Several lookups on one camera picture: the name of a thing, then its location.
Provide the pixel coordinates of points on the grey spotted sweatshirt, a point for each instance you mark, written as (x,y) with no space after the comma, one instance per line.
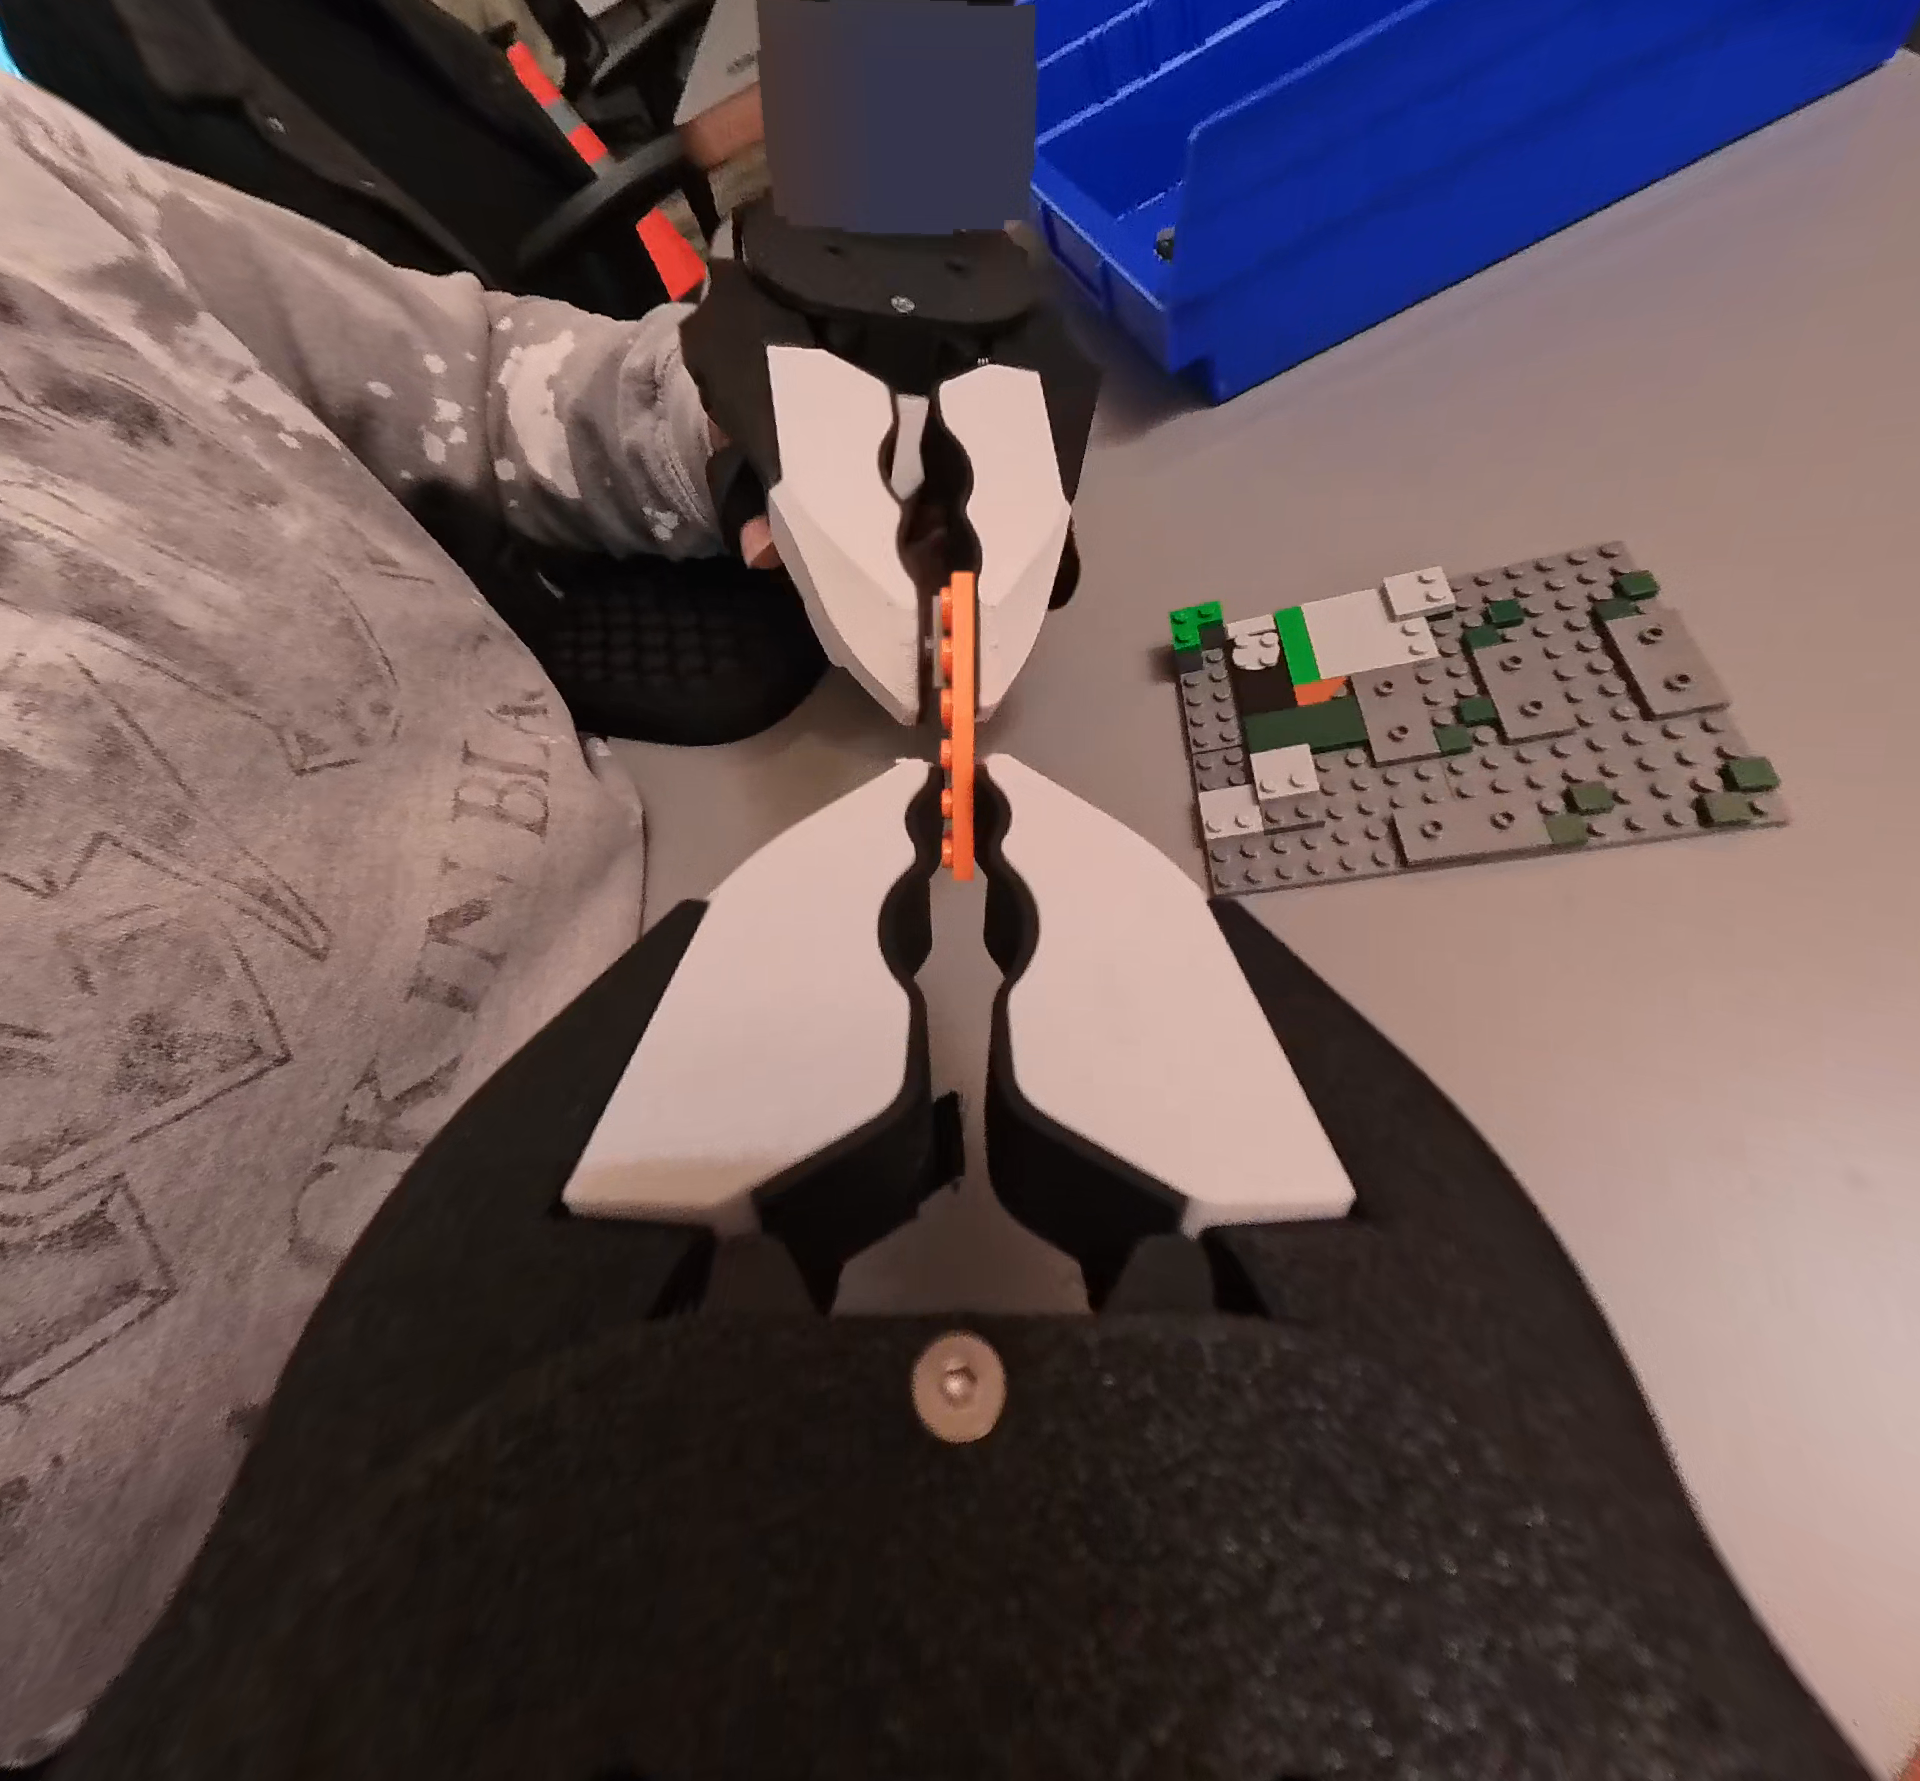
(226,835)

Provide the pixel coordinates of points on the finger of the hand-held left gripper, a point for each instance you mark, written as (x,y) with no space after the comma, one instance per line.
(834,523)
(1022,504)

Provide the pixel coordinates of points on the blue plastic storage bin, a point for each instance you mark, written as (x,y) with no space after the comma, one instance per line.
(1576,162)
(1112,130)

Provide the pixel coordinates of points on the orange striped traffic cone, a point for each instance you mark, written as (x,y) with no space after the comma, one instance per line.
(580,137)

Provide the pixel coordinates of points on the black office chair seat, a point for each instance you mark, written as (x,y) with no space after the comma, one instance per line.
(675,656)

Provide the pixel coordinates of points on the black jacket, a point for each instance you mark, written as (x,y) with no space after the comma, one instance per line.
(226,56)

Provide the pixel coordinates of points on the grey and orange lego build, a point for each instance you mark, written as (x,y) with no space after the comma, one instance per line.
(1501,763)

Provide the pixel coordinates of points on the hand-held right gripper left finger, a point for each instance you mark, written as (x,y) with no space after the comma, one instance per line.
(751,1046)

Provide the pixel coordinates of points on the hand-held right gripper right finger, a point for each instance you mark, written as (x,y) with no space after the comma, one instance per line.
(1168,1046)

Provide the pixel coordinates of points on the person's left forearm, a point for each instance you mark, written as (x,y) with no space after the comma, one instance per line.
(570,413)

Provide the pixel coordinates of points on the person's left hand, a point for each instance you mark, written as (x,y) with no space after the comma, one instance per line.
(758,547)

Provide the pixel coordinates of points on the large orange lego plate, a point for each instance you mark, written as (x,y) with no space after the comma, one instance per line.
(961,763)

